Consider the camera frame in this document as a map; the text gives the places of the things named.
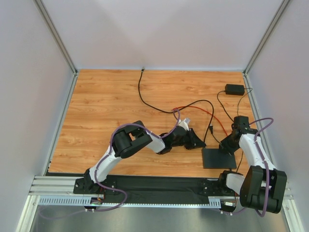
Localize black network switch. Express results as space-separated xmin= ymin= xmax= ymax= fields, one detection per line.
xmin=202 ymin=148 xmax=237 ymax=169

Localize red ethernet cable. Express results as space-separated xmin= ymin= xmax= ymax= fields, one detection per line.
xmin=170 ymin=105 xmax=229 ymax=137

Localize black braided cable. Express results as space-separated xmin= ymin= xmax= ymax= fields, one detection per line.
xmin=138 ymin=65 xmax=215 ymax=143

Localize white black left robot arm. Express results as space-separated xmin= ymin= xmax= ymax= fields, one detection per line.
xmin=82 ymin=118 xmax=206 ymax=194

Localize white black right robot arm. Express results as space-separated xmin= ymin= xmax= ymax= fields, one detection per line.
xmin=219 ymin=126 xmax=287 ymax=217

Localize black base mat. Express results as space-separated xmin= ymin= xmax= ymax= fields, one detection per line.
xmin=102 ymin=175 xmax=236 ymax=204

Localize black power adapter brick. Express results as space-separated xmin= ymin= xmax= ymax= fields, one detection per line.
xmin=225 ymin=84 xmax=245 ymax=96

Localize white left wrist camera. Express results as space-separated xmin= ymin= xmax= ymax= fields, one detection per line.
xmin=178 ymin=118 xmax=190 ymax=131

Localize black power cord with plug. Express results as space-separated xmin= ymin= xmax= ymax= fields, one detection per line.
xmin=209 ymin=87 xmax=253 ymax=174

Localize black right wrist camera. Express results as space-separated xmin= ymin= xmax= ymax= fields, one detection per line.
xmin=231 ymin=116 xmax=250 ymax=130

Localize thin black adapter output cable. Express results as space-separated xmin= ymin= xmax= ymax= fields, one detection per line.
xmin=216 ymin=90 xmax=235 ymax=121

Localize slotted grey cable duct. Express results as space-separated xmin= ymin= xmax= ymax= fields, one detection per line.
xmin=38 ymin=196 xmax=221 ymax=209

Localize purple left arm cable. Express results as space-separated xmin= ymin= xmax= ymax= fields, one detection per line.
xmin=38 ymin=108 xmax=182 ymax=219

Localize right aluminium frame post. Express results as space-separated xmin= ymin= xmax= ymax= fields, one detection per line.
xmin=243 ymin=0 xmax=291 ymax=76

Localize aluminium frame post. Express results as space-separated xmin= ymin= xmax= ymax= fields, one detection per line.
xmin=33 ymin=0 xmax=78 ymax=74
xmin=243 ymin=0 xmax=291 ymax=76

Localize aluminium front rail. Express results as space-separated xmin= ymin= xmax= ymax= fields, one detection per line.
xmin=29 ymin=176 xmax=80 ymax=195

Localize left aluminium frame post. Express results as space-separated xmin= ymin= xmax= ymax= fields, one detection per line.
xmin=33 ymin=0 xmax=78 ymax=74

